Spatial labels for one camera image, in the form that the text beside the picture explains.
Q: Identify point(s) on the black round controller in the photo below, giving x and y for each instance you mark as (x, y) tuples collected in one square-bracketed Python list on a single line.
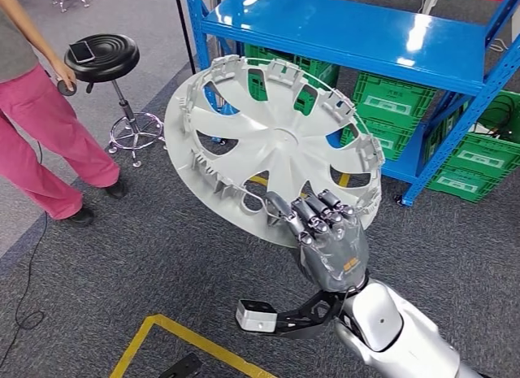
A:
[(65, 89)]

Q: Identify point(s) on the person's forearm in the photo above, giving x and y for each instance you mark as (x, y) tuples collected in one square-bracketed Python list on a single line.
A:
[(28, 20)]

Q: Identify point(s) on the smartphone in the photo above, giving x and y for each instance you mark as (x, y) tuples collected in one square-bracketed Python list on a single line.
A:
[(81, 51)]

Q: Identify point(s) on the blue steel shelf rack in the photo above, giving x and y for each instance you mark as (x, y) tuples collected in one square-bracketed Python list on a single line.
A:
[(345, 25)]

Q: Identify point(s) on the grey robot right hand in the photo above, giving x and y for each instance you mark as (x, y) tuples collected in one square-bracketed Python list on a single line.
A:
[(333, 252)]

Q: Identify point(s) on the green plastic crate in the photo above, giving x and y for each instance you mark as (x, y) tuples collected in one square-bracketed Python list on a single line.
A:
[(324, 71), (485, 129), (389, 95), (389, 141), (459, 184), (483, 160)]

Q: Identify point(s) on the silver plastic wheel hubcap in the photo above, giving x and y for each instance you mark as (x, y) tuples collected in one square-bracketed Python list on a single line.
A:
[(284, 144)]

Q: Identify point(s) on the person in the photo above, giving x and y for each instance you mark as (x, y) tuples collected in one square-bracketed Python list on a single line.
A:
[(48, 128)]

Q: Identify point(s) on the black round stool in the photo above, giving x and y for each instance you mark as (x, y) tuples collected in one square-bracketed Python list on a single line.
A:
[(101, 58)]

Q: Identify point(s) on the person's hand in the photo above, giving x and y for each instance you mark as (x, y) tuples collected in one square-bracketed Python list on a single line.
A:
[(63, 71)]

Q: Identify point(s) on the black camera bracket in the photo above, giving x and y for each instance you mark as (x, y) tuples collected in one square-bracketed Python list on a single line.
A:
[(300, 316)]

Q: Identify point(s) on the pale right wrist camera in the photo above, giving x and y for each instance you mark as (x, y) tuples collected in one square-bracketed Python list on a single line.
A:
[(256, 317)]

